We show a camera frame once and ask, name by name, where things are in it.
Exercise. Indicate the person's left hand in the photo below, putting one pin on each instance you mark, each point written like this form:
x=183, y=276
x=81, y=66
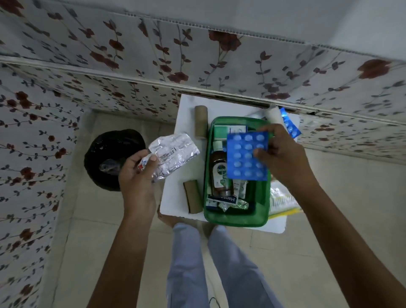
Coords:
x=136, y=187

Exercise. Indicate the person's right hand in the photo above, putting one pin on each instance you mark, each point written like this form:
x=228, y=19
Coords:
x=287, y=161

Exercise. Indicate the person's right thumb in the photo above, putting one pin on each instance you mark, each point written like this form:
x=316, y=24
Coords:
x=262, y=154

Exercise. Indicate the person's left thumb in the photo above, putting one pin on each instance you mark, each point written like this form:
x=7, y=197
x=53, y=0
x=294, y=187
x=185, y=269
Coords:
x=150, y=166

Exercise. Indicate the blue blister pack of tablets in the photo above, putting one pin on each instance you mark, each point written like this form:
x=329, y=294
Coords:
x=245, y=157

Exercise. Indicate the silver foil blister pack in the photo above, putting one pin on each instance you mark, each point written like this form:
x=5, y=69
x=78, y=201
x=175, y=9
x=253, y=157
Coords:
x=174, y=152

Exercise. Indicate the person's right forearm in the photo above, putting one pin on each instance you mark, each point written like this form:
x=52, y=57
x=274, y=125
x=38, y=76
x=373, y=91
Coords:
x=345, y=247

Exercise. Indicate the person's left forearm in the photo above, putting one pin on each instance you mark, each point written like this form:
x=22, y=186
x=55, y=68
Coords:
x=127, y=260

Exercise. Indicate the white and green sachet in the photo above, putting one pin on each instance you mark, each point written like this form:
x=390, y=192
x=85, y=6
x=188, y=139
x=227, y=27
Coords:
x=240, y=188

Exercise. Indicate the white bandage roll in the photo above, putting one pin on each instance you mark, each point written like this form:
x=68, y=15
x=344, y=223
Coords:
x=273, y=115

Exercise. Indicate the small blue blister strip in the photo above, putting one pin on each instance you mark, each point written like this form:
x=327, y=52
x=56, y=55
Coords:
x=291, y=125

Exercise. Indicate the black trash bin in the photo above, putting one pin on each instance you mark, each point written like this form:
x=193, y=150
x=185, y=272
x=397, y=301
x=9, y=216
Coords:
x=109, y=158

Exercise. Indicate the white and green medicine box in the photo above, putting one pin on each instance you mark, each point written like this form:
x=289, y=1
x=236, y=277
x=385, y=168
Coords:
x=228, y=129

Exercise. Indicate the brown antiseptic bottle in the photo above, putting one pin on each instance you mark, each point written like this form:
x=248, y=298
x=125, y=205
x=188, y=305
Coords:
x=220, y=176

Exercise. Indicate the yellow and white packet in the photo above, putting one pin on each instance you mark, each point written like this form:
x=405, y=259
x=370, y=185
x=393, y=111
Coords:
x=282, y=200

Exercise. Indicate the green plastic basket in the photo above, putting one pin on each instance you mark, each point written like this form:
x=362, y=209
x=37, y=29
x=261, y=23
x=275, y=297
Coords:
x=258, y=206

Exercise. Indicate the brown cardboard tube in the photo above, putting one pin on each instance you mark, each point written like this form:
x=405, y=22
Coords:
x=200, y=122
x=193, y=196

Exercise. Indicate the clear crinkled tablet strip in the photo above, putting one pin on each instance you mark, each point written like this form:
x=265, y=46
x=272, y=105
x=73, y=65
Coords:
x=234, y=205

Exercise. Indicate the blue and white plaster box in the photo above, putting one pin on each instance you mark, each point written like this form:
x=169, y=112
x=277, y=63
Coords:
x=222, y=200

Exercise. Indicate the person's left leg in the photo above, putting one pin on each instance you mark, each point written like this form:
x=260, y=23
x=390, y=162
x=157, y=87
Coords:
x=185, y=266

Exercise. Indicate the person's leg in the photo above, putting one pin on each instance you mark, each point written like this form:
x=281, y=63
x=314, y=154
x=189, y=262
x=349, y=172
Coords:
x=185, y=266
x=241, y=273

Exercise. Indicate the person's right leg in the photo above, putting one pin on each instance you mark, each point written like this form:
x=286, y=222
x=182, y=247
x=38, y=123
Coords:
x=241, y=273

